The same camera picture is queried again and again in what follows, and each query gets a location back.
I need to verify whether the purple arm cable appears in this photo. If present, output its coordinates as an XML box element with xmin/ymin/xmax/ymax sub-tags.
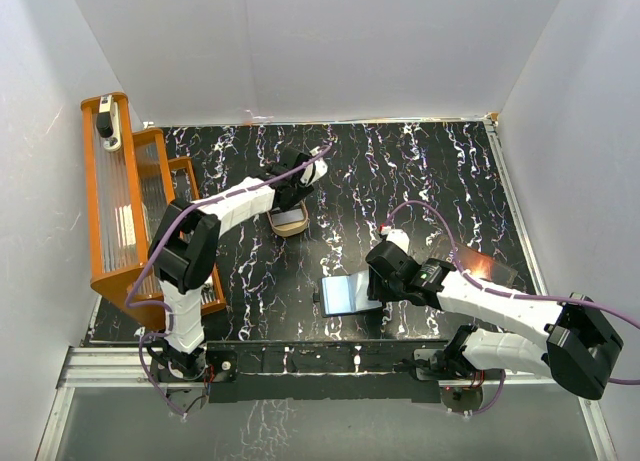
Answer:
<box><xmin>379</xmin><ymin>200</ymin><xmax>640</xmax><ymax>417</ymax></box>
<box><xmin>124</xmin><ymin>143</ymin><xmax>334</xmax><ymax>422</ymax></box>

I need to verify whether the blue credit card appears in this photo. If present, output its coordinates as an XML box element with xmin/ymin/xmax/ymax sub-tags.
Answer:
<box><xmin>318</xmin><ymin>270</ymin><xmax>383</xmax><ymax>317</ymax></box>

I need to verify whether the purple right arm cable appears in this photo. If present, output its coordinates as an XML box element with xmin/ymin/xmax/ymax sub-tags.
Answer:
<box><xmin>379</xmin><ymin>200</ymin><xmax>640</xmax><ymax>417</ymax></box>

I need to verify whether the white magnetic stripe card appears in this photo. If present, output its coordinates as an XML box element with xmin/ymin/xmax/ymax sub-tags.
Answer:
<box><xmin>271</xmin><ymin>207</ymin><xmax>305</xmax><ymax>225</ymax></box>

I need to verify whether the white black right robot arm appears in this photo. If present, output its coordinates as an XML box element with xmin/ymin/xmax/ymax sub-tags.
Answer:
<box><xmin>366</xmin><ymin>240</ymin><xmax>624</xmax><ymax>400</ymax></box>

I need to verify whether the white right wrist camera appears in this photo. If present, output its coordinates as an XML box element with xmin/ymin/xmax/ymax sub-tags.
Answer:
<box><xmin>380</xmin><ymin>226</ymin><xmax>410</xmax><ymax>254</ymax></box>

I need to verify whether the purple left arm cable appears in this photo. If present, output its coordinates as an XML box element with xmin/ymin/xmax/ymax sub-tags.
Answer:
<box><xmin>124</xmin><ymin>143</ymin><xmax>334</xmax><ymax>422</ymax></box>

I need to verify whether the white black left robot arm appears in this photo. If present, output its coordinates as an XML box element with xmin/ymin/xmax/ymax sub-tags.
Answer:
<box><xmin>149</xmin><ymin>146</ymin><xmax>329</xmax><ymax>380</ymax></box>

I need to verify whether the white device on rack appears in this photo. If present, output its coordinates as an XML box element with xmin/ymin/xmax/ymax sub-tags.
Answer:
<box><xmin>96</xmin><ymin>94</ymin><xmax>122</xmax><ymax>152</ymax></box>

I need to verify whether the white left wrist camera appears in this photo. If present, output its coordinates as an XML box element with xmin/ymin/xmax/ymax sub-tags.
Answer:
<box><xmin>300</xmin><ymin>158</ymin><xmax>328</xmax><ymax>186</ymax></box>

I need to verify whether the orange tiered acrylic rack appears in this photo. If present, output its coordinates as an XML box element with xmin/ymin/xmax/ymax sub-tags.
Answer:
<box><xmin>81</xmin><ymin>92</ymin><xmax>199</xmax><ymax>330</ymax></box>

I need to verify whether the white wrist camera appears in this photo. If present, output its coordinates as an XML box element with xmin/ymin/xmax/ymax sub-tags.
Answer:
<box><xmin>300</xmin><ymin>158</ymin><xmax>328</xmax><ymax>186</ymax></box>
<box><xmin>380</xmin><ymin>226</ymin><xmax>410</xmax><ymax>254</ymax></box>

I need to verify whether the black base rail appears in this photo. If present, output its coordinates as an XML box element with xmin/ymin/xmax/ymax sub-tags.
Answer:
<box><xmin>149</xmin><ymin>339</ymin><xmax>506</xmax><ymax>405</ymax></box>

